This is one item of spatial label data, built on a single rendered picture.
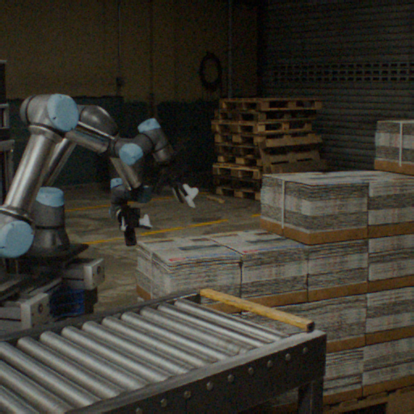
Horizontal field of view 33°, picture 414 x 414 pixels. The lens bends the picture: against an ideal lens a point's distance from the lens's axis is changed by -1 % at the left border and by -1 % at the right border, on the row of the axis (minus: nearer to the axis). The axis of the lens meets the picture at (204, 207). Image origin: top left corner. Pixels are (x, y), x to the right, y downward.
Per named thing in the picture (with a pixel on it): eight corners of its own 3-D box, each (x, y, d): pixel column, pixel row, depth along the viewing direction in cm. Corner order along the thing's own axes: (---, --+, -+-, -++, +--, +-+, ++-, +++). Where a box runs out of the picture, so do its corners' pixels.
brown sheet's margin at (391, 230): (318, 221, 316) (319, 212, 316) (371, 217, 328) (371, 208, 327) (369, 238, 282) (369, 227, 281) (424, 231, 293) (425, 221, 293)
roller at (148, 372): (73, 340, 191) (73, 323, 190) (183, 395, 157) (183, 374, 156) (57, 344, 188) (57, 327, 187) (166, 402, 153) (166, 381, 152)
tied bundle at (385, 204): (318, 223, 317) (319, 172, 313) (371, 218, 328) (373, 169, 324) (368, 239, 282) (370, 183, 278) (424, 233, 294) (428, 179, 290)
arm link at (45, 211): (47, 227, 262) (45, 192, 260) (26, 223, 270) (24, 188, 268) (72, 222, 271) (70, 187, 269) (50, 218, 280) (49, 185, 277)
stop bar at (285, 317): (207, 293, 218) (207, 287, 218) (315, 327, 186) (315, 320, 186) (199, 295, 216) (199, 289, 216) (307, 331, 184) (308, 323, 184)
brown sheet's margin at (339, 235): (259, 227, 303) (259, 217, 303) (314, 221, 316) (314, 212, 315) (308, 244, 270) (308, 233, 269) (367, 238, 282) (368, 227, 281)
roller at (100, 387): (31, 351, 183) (30, 333, 182) (137, 412, 148) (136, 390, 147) (14, 355, 179) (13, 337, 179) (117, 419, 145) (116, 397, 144)
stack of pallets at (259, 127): (270, 185, 1051) (271, 97, 1029) (322, 192, 986) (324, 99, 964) (208, 195, 957) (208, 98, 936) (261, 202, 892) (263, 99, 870)
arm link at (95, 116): (112, 99, 281) (159, 193, 308) (94, 99, 288) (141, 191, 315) (94, 116, 275) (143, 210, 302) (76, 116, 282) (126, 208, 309)
